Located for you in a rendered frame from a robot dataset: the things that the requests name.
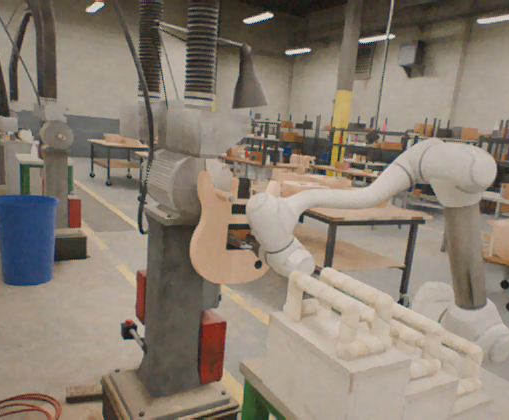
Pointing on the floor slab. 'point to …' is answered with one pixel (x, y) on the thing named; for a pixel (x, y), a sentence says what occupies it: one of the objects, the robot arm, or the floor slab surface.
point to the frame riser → (186, 419)
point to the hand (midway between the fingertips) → (239, 237)
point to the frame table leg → (251, 409)
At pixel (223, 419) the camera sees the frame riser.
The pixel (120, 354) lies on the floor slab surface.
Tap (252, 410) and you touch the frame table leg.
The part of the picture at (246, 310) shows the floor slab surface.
